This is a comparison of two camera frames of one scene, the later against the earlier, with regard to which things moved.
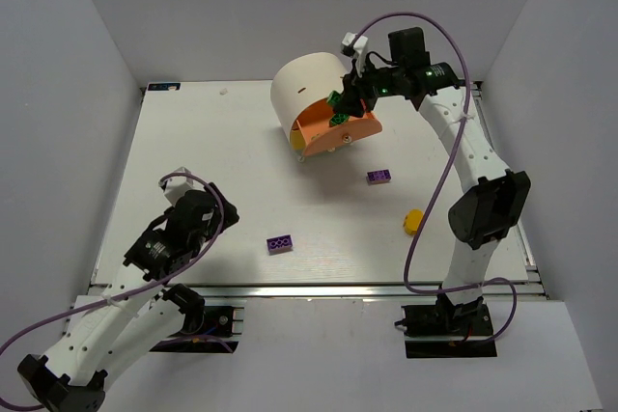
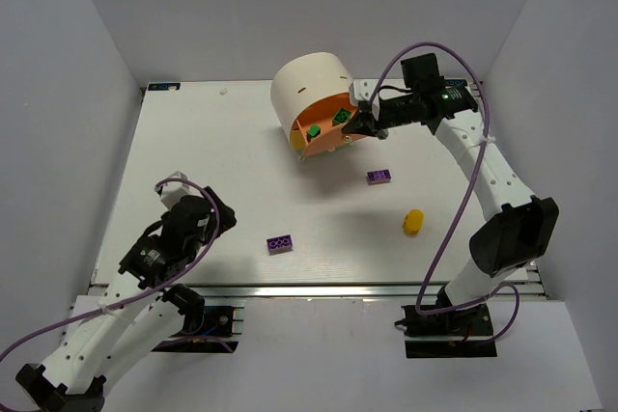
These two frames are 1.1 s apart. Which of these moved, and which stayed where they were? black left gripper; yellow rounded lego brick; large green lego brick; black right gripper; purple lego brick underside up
Moved: black right gripper
Stayed: yellow rounded lego brick; black left gripper; purple lego brick underside up; large green lego brick
